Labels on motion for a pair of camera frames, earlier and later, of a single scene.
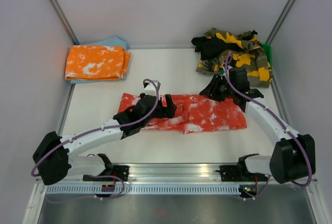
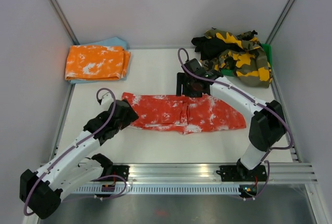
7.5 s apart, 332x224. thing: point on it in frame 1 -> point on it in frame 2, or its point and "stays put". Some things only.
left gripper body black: (160, 112) -> (130, 117)
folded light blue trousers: (113, 42) stays put
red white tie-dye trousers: (195, 113) stays put
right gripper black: (211, 90) -> (181, 79)
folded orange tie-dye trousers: (96, 63) stays put
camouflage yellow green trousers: (251, 55) stays put
